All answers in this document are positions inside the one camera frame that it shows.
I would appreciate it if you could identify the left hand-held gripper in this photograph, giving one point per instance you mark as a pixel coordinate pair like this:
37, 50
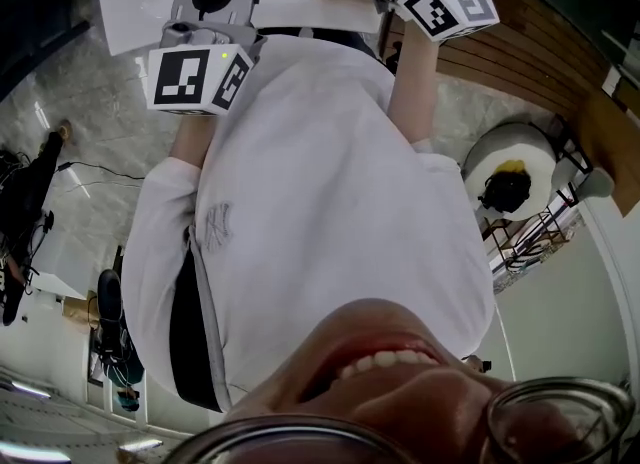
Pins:
182, 77

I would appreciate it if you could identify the person's left forearm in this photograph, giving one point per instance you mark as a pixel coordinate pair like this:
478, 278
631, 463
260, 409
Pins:
192, 139

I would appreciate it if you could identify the person's right forearm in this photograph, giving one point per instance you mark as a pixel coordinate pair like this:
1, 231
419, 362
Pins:
412, 87

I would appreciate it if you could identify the person's black trousers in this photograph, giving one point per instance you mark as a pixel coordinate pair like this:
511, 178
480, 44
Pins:
330, 34

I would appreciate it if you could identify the wooden slatted panel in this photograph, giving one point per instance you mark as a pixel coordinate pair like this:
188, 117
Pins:
540, 47

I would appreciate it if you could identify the dark cabinet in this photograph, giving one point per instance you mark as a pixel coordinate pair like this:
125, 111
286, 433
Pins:
35, 17

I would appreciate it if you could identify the white round stool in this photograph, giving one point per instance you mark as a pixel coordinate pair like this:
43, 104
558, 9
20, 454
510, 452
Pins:
530, 152

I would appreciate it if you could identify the person's white shirt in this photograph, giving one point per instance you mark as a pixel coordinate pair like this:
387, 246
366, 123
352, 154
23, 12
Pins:
325, 177

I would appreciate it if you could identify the yellow round object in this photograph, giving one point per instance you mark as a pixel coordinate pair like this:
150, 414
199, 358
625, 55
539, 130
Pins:
510, 166

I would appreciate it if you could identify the black headphones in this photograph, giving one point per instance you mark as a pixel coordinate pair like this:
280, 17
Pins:
507, 192

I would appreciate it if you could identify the cardboard box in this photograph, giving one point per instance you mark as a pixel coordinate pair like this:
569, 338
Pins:
77, 309

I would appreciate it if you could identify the black metal rack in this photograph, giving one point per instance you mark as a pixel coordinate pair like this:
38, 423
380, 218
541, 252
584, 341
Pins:
540, 242

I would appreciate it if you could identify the person's face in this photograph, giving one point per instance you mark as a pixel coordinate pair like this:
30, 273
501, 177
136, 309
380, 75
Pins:
400, 402

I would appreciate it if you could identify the person's eyeglasses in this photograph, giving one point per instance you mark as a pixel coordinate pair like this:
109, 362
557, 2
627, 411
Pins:
550, 427

